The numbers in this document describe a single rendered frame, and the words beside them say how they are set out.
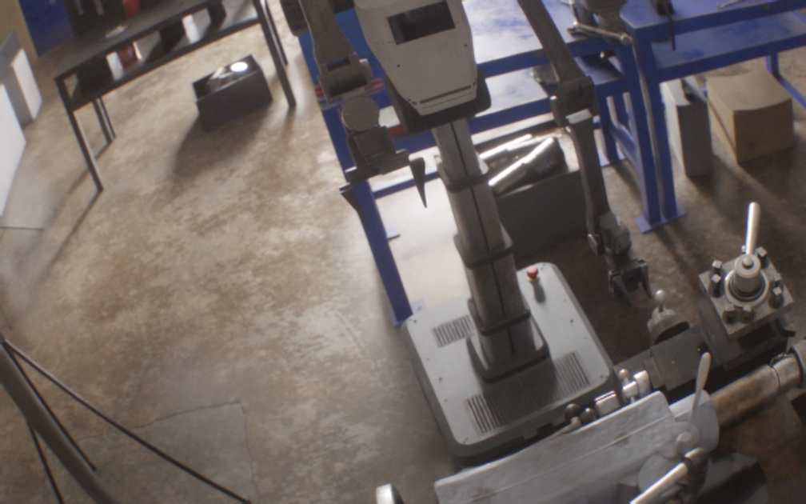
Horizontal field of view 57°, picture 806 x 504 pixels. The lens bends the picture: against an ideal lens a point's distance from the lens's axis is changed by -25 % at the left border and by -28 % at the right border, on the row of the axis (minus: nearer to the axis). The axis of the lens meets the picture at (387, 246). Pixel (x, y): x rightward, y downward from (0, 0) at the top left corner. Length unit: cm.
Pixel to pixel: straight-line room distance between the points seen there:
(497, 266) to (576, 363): 40
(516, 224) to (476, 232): 95
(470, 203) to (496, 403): 58
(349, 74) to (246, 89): 331
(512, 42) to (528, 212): 69
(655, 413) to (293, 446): 191
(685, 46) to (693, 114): 37
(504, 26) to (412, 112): 102
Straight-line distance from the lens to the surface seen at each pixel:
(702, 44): 328
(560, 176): 327
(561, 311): 279
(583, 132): 197
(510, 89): 303
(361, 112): 148
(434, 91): 209
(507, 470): 129
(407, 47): 203
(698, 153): 360
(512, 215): 328
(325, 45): 155
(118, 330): 387
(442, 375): 271
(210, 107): 484
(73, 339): 401
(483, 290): 246
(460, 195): 229
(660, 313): 182
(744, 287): 148
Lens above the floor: 219
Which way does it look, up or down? 37 degrees down
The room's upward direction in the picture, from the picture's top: 19 degrees counter-clockwise
